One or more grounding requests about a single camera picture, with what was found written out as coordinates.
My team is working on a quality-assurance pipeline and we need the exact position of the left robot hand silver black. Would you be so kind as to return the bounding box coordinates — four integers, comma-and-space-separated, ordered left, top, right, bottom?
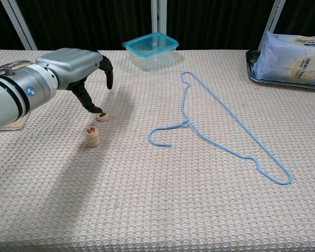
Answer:
35, 47, 114, 114

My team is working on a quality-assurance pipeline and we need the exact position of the clear plastic box teal lid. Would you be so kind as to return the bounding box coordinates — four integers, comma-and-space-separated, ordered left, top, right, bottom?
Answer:
122, 31, 180, 72

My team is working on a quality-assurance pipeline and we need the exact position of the brown spiral notebook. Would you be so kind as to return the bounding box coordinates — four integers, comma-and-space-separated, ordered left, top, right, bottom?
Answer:
0, 111, 32, 131

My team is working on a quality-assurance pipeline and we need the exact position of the beige woven tablecloth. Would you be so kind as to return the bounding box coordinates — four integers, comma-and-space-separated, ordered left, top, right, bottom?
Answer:
0, 49, 315, 252

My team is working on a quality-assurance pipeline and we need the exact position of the dark metal tray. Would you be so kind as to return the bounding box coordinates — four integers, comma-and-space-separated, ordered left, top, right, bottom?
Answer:
245, 49, 315, 92

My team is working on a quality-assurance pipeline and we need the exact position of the blue tissue pack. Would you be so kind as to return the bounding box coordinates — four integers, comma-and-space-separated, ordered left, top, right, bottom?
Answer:
253, 30, 315, 87

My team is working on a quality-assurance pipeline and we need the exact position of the grey metal frame post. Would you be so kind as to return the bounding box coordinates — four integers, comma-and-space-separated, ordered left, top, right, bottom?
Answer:
257, 0, 287, 51
0, 0, 38, 51
150, 0, 167, 36

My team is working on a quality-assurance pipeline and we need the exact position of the light blue wire hanger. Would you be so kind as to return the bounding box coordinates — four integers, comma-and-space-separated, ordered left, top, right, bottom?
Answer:
148, 71, 293, 185

